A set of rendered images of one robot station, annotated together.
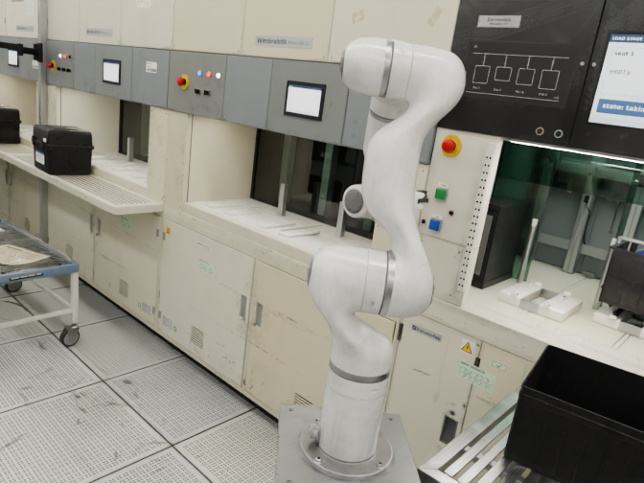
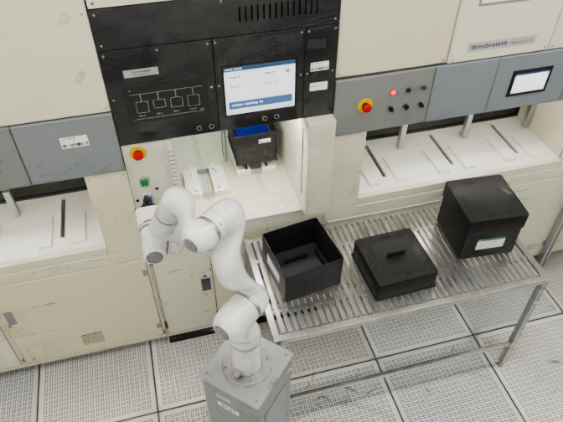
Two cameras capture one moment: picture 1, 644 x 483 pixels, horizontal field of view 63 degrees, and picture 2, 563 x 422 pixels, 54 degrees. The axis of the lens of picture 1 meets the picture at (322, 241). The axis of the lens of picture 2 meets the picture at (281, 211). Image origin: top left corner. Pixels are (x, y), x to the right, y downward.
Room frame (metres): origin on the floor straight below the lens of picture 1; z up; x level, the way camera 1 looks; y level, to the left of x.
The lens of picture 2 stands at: (0.15, 0.78, 2.74)
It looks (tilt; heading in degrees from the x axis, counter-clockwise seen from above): 44 degrees down; 305
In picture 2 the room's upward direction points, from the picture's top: straight up
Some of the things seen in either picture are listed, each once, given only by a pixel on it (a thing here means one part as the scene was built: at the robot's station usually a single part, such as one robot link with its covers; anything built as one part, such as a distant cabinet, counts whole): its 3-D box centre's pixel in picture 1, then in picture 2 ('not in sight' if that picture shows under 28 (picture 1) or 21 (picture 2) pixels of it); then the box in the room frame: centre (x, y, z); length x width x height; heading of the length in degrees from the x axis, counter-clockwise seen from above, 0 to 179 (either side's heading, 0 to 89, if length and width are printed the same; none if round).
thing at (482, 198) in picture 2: not in sight; (479, 216); (0.44, -1.30, 0.89); 0.29 x 0.29 x 0.25; 45
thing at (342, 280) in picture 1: (352, 308); (237, 326); (0.93, -0.07, 1.07); 0.19 x 0.12 x 0.24; 89
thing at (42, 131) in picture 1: (61, 149); not in sight; (3.13, 1.63, 0.93); 0.30 x 0.28 x 0.26; 47
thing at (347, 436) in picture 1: (352, 408); (245, 352); (0.93, -0.11, 0.85); 0.19 x 0.19 x 0.18
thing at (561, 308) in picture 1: (540, 298); (205, 181); (1.67, -0.75, 0.89); 0.22 x 0.21 x 0.04; 140
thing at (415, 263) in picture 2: not in sight; (394, 260); (0.67, -0.88, 0.83); 0.29 x 0.29 x 0.13; 52
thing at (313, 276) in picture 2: (591, 421); (301, 258); (1.01, -0.63, 0.85); 0.28 x 0.28 x 0.17; 58
